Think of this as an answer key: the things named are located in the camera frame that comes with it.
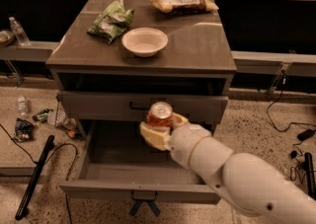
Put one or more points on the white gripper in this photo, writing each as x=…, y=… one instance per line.
x=186, y=143

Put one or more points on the red coke can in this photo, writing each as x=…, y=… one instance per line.
x=160, y=114

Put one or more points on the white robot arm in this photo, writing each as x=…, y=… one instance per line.
x=248, y=183

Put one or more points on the open grey middle drawer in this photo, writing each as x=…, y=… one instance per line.
x=117, y=164

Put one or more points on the grey drawer cabinet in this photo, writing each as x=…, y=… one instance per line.
x=197, y=60

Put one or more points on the closed grey upper drawer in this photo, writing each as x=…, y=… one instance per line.
x=134, y=107

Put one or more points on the green can on floor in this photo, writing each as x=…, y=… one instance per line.
x=42, y=116

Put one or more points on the white bowl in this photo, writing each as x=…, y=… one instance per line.
x=144, y=42

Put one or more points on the green chip bag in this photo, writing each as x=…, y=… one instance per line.
x=112, y=22

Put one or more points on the brown yellow chip bag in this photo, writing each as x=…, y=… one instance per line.
x=184, y=6

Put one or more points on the dark blue snack bag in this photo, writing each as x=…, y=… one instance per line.
x=23, y=130

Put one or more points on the black stand leg right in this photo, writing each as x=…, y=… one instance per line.
x=308, y=164

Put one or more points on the black stand leg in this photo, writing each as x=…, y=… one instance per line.
x=308, y=164
x=23, y=207

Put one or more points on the small water bottle on floor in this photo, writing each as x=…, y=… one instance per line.
x=23, y=105

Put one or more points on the black stand leg left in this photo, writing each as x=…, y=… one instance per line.
x=23, y=207

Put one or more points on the clear water bottle on ledge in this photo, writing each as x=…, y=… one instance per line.
x=19, y=32

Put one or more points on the bowl on left ledge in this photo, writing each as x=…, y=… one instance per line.
x=6, y=37

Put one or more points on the wire mesh basket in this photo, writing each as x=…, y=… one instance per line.
x=61, y=117

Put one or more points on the black power adapter with cable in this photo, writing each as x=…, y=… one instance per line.
x=300, y=170

